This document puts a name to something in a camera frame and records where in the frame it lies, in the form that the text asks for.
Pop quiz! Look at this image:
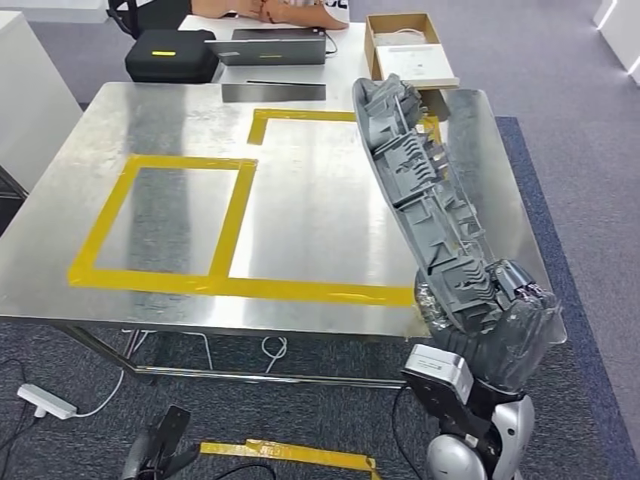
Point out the yellow floor tape strip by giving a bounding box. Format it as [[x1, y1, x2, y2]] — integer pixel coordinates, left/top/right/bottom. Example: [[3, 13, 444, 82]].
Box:
[[199, 439, 383, 480]]

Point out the black office chair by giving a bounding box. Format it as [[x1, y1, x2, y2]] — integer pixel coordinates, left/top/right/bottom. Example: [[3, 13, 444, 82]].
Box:
[[106, 0, 193, 42]]

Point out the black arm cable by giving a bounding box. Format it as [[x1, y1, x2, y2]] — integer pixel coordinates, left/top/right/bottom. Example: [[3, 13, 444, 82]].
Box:
[[210, 462, 278, 480], [391, 387, 426, 480]]

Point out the yellow workbench tape outline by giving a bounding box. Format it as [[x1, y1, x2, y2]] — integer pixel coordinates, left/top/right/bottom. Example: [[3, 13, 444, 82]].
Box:
[[67, 107, 444, 309]]

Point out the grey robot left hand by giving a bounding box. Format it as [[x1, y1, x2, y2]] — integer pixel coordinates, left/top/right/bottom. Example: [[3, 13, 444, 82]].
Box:
[[149, 405, 202, 474]]

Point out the grey laptop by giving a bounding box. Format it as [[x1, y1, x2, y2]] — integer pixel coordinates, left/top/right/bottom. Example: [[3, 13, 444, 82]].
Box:
[[205, 27, 328, 68]]

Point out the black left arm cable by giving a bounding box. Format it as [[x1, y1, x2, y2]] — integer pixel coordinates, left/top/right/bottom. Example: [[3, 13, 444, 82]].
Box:
[[210, 462, 278, 480]]

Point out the long grey plastic part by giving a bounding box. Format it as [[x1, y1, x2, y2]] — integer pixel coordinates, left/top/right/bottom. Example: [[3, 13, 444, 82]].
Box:
[[352, 72, 507, 334]]

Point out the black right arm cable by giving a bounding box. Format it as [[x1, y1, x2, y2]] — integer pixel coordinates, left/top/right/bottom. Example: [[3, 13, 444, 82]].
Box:
[[391, 387, 426, 480]]

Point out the steel workbench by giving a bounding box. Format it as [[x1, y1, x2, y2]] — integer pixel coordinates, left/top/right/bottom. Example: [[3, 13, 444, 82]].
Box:
[[0, 80, 570, 390]]

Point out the white cabinet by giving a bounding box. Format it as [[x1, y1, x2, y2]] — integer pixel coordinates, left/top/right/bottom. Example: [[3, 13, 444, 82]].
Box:
[[0, 9, 84, 195]]

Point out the open cardboard box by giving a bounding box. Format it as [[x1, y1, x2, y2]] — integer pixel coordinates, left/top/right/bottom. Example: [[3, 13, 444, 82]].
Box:
[[363, 12, 444, 82]]

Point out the white power strip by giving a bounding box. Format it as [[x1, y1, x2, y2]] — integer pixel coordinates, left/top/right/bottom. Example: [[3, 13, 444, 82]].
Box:
[[17, 383, 79, 422]]

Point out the dark grey flat bar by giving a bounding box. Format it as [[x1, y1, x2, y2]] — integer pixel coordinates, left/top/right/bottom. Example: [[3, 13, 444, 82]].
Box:
[[221, 80, 328, 105]]

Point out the black carrying case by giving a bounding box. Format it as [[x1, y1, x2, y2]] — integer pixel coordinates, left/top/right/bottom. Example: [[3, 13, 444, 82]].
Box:
[[124, 28, 220, 85]]

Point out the black floor cable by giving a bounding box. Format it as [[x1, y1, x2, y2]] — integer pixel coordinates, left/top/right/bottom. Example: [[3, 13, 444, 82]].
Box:
[[0, 357, 37, 458]]

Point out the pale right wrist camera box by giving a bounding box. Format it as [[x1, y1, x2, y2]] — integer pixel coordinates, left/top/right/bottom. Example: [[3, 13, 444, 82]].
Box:
[[401, 344, 501, 452]]

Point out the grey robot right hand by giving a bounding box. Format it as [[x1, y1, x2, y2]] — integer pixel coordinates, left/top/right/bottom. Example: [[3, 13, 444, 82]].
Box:
[[414, 259, 568, 392]]

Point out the white power cable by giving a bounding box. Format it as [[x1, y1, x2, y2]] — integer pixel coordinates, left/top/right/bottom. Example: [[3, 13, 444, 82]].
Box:
[[75, 329, 290, 420]]

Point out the white flat box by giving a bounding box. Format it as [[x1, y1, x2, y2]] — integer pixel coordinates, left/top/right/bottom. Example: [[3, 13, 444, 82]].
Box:
[[374, 42, 461, 91]]

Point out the person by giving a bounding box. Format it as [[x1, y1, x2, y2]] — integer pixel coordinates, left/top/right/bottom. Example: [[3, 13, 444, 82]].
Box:
[[189, 0, 351, 32]]

